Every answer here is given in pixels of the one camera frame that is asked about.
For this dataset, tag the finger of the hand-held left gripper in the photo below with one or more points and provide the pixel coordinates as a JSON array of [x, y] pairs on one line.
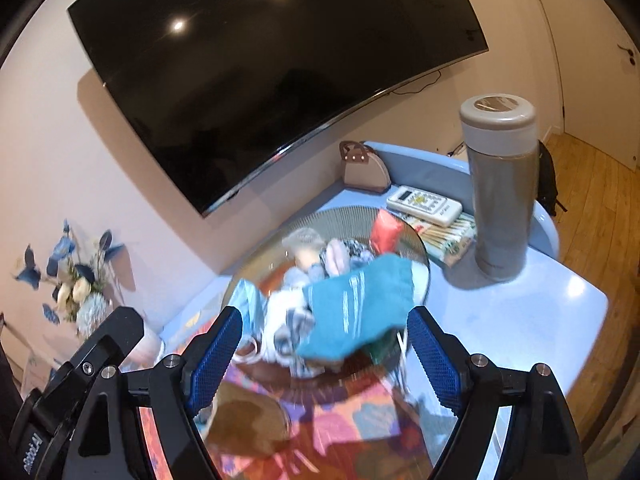
[[115, 330]]

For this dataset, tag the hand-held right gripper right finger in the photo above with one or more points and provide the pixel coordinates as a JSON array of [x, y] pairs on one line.
[[432, 355]]

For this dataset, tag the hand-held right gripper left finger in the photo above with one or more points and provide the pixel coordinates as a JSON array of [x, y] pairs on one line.
[[215, 355]]

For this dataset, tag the light blue printed cloth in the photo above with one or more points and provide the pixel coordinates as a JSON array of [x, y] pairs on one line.
[[247, 305]]

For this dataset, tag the white plush toy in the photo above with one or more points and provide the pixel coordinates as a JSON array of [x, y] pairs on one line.
[[280, 310]]

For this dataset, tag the red packet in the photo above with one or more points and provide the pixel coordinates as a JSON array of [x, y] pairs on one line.
[[387, 232]]

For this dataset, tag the blue bunny plush toy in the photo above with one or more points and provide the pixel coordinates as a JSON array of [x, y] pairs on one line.
[[340, 260]]

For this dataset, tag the small blond doll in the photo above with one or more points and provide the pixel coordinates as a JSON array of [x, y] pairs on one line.
[[305, 250]]

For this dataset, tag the ribbed glass plate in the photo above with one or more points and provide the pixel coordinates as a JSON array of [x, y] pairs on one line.
[[345, 217]]

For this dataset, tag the white ribbed vase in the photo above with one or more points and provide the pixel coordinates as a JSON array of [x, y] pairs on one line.
[[150, 347]]

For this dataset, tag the blue and white artificial flowers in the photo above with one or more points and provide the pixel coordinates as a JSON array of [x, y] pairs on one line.
[[75, 290]]

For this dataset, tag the bamboo pen holder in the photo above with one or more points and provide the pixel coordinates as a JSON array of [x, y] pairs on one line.
[[245, 420]]

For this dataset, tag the pack of cotton swabs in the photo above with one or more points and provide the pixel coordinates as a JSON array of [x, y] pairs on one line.
[[447, 242]]

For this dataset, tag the orange floral table mat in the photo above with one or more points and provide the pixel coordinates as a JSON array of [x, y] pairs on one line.
[[340, 430]]

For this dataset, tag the white remote control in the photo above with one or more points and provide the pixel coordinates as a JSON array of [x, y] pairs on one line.
[[425, 204]]

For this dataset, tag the grey thermos bottle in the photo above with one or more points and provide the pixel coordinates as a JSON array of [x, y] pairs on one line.
[[500, 200]]

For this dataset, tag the brown purse-shaped holder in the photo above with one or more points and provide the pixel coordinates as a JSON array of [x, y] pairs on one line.
[[365, 172]]

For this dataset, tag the black bag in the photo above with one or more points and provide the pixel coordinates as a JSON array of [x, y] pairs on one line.
[[547, 180]]

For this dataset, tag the black wall television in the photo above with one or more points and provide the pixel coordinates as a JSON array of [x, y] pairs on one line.
[[250, 85]]

